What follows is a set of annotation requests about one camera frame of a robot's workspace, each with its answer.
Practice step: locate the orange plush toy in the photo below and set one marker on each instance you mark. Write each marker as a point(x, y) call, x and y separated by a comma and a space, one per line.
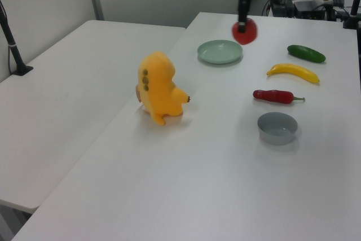
point(160, 88)

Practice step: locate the black tripod stand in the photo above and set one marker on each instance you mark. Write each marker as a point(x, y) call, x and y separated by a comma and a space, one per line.
point(352, 12)

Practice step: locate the black pole stand white band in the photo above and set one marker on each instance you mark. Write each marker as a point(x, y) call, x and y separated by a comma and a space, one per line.
point(14, 52)

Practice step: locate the light green plate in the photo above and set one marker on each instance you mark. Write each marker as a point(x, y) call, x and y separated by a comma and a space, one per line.
point(220, 52)

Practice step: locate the yellow banana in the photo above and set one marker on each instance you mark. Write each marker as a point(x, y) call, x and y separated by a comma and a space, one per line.
point(296, 71)

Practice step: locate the grey bowl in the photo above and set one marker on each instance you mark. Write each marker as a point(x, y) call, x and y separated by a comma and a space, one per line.
point(277, 132)

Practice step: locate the black electronics box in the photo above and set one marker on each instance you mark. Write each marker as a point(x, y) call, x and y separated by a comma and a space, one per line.
point(282, 5)

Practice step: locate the red chili pepper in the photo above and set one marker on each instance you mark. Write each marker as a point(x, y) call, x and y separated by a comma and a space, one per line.
point(275, 96)

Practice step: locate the red apple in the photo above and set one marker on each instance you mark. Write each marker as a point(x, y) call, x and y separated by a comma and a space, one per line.
point(251, 33)

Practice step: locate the green cucumber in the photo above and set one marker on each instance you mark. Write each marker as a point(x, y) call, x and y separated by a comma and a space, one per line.
point(306, 53)

